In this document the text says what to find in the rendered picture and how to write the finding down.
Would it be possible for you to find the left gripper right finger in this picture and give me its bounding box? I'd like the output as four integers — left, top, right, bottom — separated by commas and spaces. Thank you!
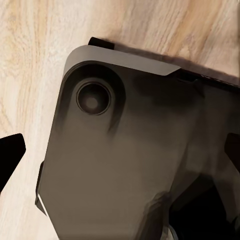
224, 132, 240, 173

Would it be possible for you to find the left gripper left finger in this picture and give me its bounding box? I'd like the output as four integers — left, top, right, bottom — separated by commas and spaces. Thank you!
0, 133, 26, 193

